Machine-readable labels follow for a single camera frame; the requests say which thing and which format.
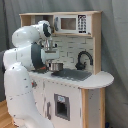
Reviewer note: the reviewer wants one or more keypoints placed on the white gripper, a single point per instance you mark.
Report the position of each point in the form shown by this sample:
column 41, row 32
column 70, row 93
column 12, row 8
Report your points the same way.
column 48, row 51

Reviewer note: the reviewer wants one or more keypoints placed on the small metal pot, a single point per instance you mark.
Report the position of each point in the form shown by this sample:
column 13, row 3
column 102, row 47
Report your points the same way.
column 55, row 67

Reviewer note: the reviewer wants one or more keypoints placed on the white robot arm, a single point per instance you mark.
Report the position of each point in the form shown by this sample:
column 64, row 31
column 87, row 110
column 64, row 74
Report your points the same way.
column 26, row 55

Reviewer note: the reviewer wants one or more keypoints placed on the wooden toy kitchen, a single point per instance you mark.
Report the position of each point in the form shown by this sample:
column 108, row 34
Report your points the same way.
column 87, row 98

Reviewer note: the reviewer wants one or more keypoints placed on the red left oven knob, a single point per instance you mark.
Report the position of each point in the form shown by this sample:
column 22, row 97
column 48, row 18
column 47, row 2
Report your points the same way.
column 34, row 84

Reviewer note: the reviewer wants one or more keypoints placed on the grey toy sink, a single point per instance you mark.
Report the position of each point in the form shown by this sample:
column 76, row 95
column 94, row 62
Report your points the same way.
column 72, row 74

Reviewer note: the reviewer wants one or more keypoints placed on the white toy microwave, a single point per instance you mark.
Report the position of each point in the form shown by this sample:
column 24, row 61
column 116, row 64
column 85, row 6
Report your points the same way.
column 72, row 24

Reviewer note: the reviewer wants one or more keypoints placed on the black toy faucet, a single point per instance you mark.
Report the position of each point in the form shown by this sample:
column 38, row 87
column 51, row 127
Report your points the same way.
column 80, row 64

